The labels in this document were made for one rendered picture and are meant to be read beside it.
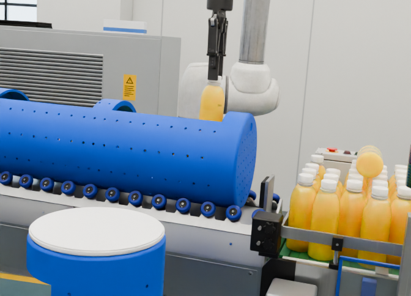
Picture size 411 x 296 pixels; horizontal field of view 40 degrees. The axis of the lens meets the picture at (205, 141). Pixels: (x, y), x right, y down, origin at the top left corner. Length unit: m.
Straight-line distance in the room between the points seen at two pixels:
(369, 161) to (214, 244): 0.48
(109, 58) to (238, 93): 1.26
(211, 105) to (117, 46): 1.69
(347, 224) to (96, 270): 0.69
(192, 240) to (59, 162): 0.47
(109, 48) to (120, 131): 1.66
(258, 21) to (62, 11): 2.50
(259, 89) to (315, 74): 2.20
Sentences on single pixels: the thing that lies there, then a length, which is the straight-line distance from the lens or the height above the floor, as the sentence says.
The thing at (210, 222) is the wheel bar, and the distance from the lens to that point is 1.60.
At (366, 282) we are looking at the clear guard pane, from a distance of 1.42.
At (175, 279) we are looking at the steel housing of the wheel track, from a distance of 1.71.
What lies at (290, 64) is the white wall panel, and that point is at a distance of 4.34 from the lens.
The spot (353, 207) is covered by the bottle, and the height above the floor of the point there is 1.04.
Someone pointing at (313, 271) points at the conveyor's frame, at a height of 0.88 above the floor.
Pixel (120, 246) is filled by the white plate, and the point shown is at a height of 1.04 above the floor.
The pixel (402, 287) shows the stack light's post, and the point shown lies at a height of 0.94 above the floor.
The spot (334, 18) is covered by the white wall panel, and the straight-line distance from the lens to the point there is 4.35.
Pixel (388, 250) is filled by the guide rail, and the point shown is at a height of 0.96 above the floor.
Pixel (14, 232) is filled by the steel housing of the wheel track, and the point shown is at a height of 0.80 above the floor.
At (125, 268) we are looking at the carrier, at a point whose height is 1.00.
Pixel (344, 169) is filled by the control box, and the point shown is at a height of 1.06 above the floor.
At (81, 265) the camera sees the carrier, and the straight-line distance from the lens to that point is 1.08.
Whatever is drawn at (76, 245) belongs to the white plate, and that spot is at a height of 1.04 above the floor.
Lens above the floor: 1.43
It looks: 10 degrees down
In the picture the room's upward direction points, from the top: 4 degrees clockwise
